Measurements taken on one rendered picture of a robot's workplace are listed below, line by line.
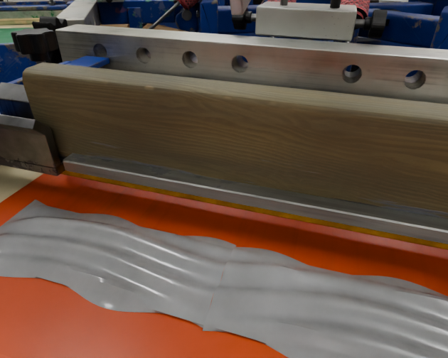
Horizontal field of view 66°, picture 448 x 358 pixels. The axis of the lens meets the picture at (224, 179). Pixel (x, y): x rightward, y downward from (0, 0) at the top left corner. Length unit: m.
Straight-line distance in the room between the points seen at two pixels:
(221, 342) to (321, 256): 0.09
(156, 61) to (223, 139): 0.29
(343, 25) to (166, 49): 0.23
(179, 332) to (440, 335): 0.14
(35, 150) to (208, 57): 0.25
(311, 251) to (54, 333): 0.17
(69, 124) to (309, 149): 0.18
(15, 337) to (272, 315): 0.14
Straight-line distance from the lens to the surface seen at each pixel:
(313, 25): 0.49
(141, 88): 0.25
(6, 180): 0.38
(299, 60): 0.45
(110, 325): 0.22
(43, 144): 0.31
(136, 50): 0.52
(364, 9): 0.67
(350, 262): 0.26
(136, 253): 0.25
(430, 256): 0.29
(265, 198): 0.24
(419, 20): 0.93
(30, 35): 0.45
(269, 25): 0.50
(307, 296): 0.22
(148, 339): 0.22
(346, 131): 0.22
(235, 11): 0.20
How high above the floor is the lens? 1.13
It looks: 33 degrees down
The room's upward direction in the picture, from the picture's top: straight up
